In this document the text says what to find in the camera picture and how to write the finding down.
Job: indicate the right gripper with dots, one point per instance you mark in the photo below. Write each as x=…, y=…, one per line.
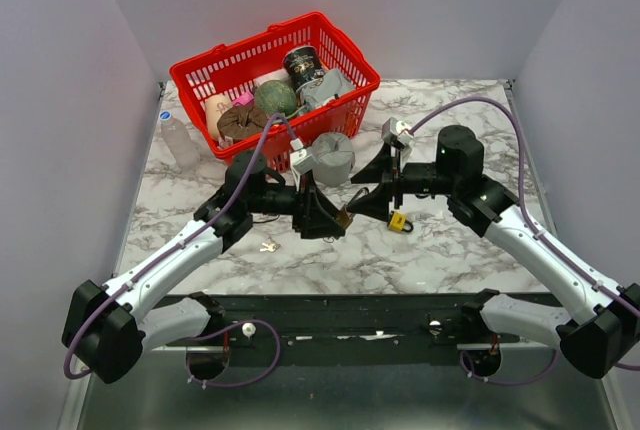
x=377, y=170

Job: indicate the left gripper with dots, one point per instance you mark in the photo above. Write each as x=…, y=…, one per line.
x=314, y=213

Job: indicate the brass padlock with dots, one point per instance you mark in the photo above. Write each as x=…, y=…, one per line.
x=344, y=218

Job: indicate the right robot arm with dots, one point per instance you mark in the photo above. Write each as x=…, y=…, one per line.
x=595, y=323

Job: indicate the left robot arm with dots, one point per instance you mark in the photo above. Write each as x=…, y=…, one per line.
x=109, y=326

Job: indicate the yellow black padlock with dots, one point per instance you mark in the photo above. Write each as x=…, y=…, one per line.
x=399, y=223

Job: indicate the grey taped cylinder roll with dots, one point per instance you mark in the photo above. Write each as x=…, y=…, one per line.
x=335, y=158

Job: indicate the grey wrapped bundle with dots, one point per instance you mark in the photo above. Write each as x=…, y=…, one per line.
x=333, y=85

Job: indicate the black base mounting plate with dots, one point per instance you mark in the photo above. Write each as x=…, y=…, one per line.
x=343, y=330

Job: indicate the brown fabric pouch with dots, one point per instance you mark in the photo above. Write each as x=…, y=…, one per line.
x=241, y=122

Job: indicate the green round melon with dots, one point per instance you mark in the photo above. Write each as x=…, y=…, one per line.
x=275, y=96

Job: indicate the pink small box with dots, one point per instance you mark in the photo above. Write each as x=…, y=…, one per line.
x=244, y=99

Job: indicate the black printed can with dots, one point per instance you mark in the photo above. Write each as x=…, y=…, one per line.
x=303, y=66

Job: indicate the clear plastic water bottle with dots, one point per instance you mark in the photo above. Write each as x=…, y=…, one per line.
x=177, y=138

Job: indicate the red plastic shopping basket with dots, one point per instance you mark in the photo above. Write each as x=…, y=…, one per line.
x=243, y=66

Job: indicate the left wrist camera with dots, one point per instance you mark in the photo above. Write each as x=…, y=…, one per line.
x=302, y=159

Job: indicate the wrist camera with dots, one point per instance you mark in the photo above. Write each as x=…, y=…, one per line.
x=397, y=132
x=302, y=159

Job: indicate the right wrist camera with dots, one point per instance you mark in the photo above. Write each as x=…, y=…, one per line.
x=397, y=132

